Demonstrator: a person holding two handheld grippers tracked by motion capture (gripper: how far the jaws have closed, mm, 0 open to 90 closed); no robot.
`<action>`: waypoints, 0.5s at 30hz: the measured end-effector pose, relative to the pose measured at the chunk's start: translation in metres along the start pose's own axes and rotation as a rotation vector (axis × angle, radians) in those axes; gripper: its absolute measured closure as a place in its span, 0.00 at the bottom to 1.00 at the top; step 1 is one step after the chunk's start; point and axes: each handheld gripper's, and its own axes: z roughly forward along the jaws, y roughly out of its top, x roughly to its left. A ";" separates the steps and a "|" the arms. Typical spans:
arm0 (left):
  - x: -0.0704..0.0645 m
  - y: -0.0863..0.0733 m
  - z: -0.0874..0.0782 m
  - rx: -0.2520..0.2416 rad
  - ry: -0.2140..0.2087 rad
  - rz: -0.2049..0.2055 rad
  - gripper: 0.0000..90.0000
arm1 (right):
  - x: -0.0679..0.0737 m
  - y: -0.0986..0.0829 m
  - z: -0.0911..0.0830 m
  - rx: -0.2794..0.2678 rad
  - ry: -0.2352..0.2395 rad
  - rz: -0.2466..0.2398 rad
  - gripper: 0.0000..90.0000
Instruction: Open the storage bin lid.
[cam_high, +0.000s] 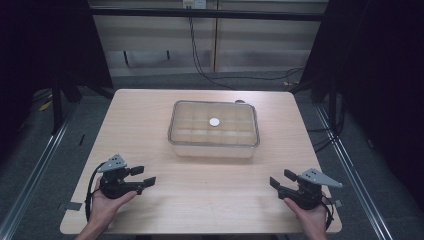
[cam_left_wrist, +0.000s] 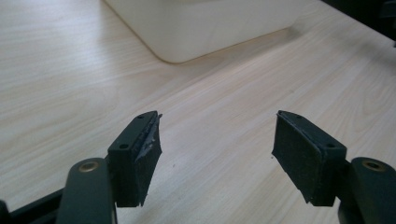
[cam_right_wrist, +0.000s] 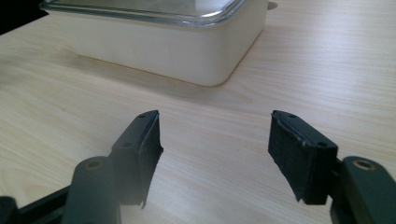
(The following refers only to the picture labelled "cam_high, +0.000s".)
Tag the yellow floor object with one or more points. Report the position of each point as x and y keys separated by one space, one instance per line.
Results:
x=45 y=106

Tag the black curtain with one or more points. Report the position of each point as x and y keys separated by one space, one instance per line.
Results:
x=40 y=43
x=376 y=66

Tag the person's left hand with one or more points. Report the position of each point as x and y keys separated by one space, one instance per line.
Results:
x=103 y=208

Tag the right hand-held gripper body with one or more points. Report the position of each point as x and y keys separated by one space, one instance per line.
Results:
x=306 y=196

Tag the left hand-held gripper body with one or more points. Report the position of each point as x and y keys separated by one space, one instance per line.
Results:
x=113 y=186

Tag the white round lid knob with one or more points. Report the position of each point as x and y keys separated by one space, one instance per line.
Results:
x=214 y=122

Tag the black metal stand leg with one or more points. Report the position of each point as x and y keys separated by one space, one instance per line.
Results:
x=57 y=106

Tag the black horizontal metal bar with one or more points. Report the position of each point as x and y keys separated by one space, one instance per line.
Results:
x=206 y=14

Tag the person's right hand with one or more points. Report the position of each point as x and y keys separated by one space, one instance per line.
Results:
x=313 y=218

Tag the metal floor rail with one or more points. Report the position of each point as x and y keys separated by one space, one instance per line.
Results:
x=30 y=186
x=353 y=173

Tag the grey tape piece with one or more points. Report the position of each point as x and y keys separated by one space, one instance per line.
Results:
x=74 y=206
x=338 y=203

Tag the small black floor strip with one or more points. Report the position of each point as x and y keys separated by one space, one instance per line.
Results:
x=82 y=139

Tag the white wall power outlet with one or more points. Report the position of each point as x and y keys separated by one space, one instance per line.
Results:
x=194 y=3

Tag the clear plastic storage box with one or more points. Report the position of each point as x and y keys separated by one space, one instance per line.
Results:
x=196 y=133

